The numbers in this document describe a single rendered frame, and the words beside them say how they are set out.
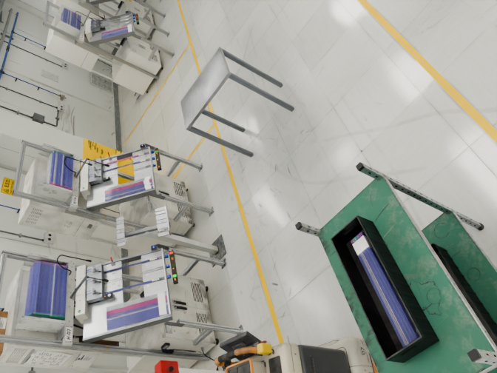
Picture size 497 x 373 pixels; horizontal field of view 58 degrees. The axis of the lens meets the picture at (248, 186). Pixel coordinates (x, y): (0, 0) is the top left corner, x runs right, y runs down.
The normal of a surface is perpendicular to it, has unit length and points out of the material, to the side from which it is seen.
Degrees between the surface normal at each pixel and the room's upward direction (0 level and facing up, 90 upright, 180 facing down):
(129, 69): 90
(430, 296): 0
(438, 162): 0
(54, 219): 90
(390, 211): 0
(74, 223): 90
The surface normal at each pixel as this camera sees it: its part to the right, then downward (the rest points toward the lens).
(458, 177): -0.77, -0.29
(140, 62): 0.23, 0.69
